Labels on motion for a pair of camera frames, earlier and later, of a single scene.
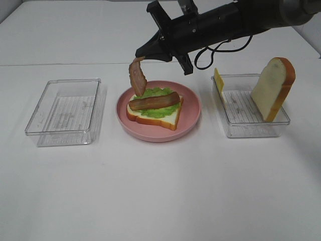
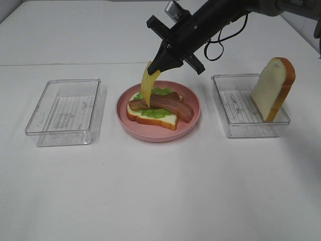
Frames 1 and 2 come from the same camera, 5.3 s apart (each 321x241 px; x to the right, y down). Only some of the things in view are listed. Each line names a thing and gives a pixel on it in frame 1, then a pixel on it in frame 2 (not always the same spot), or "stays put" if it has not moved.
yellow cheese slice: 220,82 → 147,82
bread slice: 272,87 stays put
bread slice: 170,121 stays put
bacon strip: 170,98 stays put
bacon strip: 137,78 → 181,108
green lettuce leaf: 161,111 stays put
